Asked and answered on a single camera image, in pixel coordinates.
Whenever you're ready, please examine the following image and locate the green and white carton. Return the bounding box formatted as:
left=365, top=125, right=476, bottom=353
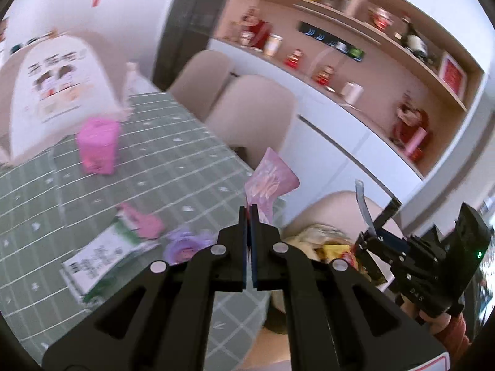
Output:
left=62, top=220, right=161, bottom=304

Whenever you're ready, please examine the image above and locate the white counter cabinet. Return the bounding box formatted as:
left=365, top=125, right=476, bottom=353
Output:
left=209, top=39, right=426, bottom=221

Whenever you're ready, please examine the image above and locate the person's right hand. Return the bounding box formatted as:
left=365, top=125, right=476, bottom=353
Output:
left=400, top=294, right=453, bottom=335

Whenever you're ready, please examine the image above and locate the dark glass cabinet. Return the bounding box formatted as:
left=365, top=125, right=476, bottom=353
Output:
left=153, top=0, right=242, bottom=89

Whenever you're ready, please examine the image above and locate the person's right forearm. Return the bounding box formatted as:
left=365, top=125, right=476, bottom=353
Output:
left=435, top=313, right=470, bottom=358

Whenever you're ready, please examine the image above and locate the pink wall shelf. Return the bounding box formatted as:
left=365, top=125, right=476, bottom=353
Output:
left=214, top=0, right=486, bottom=178

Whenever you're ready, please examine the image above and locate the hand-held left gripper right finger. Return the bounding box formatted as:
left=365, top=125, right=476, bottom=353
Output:
left=251, top=206, right=450, bottom=371

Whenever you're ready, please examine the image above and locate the printed mesh food cover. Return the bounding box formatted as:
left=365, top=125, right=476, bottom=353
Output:
left=0, top=35, right=134, bottom=165

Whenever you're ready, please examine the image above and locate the white jar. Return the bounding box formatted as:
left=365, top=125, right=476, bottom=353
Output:
left=264, top=34, right=283, bottom=57

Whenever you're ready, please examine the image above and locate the dark bottle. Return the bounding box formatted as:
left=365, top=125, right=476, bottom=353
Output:
left=400, top=15, right=428, bottom=60

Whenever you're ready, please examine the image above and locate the black power strip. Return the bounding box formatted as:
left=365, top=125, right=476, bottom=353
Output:
left=298, top=21, right=366, bottom=62

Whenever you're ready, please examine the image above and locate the pink flower print packet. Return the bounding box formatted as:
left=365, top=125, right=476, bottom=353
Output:
left=245, top=147, right=300, bottom=225

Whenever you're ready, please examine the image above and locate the bin with beige liner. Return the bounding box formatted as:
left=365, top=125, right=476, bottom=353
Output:
left=271, top=222, right=383, bottom=333

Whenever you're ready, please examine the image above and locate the red figurine group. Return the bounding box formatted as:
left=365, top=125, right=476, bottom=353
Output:
left=232, top=6, right=273, bottom=49

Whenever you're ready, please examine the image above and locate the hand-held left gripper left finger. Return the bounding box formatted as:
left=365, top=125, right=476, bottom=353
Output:
left=42, top=206, right=249, bottom=371

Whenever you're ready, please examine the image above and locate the small red gold figurine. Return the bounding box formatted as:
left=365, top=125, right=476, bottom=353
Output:
left=312, top=66, right=335, bottom=86

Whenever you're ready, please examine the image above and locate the red picture frame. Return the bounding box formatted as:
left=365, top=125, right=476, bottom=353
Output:
left=439, top=51, right=468, bottom=97

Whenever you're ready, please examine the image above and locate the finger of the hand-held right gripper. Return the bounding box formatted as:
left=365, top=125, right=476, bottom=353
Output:
left=354, top=244, right=403, bottom=286
left=361, top=196, right=407, bottom=256

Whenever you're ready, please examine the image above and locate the purple wrapper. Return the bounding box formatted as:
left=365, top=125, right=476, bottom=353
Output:
left=162, top=228, right=217, bottom=267

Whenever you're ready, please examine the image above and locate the large red doll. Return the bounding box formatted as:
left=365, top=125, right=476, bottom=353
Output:
left=390, top=100, right=432, bottom=161

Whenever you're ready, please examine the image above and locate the red bowl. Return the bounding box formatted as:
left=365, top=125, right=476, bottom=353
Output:
left=369, top=8, right=395, bottom=29

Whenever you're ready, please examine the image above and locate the crumpled pink wrapper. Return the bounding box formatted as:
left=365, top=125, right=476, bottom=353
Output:
left=116, top=201, right=166, bottom=240

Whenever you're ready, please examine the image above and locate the pink box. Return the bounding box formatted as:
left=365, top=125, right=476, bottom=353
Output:
left=76, top=118, right=120, bottom=175

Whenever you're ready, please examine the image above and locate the white cup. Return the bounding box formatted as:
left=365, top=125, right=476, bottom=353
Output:
left=341, top=81, right=364, bottom=106

